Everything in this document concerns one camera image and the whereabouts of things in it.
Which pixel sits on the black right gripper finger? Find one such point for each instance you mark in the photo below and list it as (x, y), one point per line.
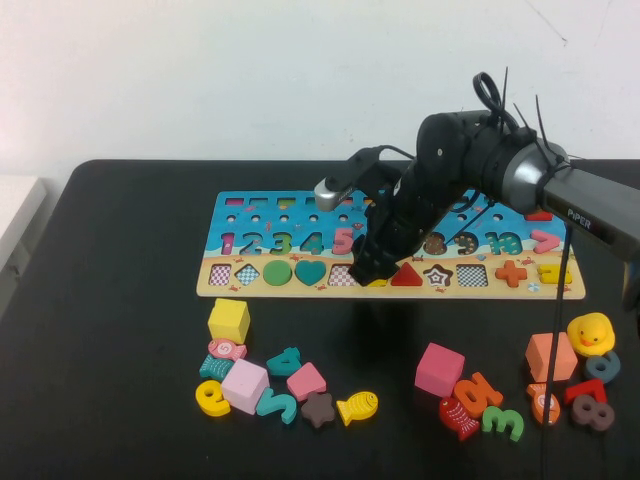
(387, 267)
(362, 262)

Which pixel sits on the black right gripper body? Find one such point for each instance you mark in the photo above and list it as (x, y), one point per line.
(410, 215)

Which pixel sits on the yellow wooden pentagon piece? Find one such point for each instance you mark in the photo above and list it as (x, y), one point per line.
(377, 283)

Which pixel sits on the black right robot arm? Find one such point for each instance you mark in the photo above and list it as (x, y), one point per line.
(525, 175)

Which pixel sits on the red wooden triangle piece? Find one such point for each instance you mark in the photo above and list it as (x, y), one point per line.
(410, 277)

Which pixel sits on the teal wooden heart piece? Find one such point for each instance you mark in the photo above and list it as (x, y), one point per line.
(310, 271)

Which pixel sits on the colourful wooden puzzle board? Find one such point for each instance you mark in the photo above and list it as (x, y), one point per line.
(300, 227)

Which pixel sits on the green wooden circle piece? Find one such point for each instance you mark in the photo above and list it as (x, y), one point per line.
(277, 273)

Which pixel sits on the brown wooden star piece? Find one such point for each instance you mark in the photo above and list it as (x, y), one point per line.
(318, 409)

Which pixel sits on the pink wooden number five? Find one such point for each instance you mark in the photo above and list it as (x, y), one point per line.
(341, 232)

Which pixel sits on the magenta wooden cube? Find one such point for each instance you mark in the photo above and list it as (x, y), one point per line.
(439, 370)

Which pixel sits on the orange wooden plus sign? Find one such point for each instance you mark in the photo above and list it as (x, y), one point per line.
(510, 274)

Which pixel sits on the teal wooden number four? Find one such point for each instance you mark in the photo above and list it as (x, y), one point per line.
(292, 357)

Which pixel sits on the red wooden minus sign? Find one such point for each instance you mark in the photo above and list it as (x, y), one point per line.
(537, 218)

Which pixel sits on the yellow wooden fish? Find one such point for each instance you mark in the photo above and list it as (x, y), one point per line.
(357, 406)

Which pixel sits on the pink wooden greater-than sign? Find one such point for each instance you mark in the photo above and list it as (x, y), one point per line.
(552, 241)

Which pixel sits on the yellow wooden cube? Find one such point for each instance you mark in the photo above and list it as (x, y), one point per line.
(229, 320)

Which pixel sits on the black zip tie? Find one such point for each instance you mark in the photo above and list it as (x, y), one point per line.
(524, 120)
(505, 95)
(541, 122)

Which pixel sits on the yellow wooden equals sign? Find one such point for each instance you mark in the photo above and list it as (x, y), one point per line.
(550, 274)

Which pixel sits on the orange wooden number ten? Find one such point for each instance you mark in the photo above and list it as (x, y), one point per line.
(487, 390)

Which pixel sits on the pink fish with five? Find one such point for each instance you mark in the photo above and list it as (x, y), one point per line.
(226, 348)

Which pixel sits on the teal wooden number five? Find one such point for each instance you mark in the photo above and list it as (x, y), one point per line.
(287, 407)

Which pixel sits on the red wooden fish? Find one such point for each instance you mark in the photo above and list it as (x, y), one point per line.
(457, 415)

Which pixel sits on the light pink wooden cube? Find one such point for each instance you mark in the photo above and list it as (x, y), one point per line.
(245, 385)

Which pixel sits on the salmon wooden cube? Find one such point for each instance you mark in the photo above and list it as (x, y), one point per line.
(537, 357)

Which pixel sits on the teal wooden fish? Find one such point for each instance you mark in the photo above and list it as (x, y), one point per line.
(215, 367)

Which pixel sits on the orange fish with ten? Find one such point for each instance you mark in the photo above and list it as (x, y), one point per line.
(537, 405)

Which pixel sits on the green wooden number three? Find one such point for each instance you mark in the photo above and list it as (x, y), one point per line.
(515, 430)

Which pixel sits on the yellow wooden number nine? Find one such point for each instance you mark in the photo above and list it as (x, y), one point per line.
(212, 407)

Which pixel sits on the yellow rubber duck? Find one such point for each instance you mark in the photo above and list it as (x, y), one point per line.
(592, 332)

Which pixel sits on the red wooden number seven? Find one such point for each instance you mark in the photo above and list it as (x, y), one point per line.
(595, 387)

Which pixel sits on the blue number six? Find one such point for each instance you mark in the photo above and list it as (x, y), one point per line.
(614, 362)

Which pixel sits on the brown wooden number eight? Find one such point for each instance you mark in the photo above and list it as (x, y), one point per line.
(592, 411)

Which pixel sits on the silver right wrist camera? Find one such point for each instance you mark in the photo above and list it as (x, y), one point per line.
(332, 196)

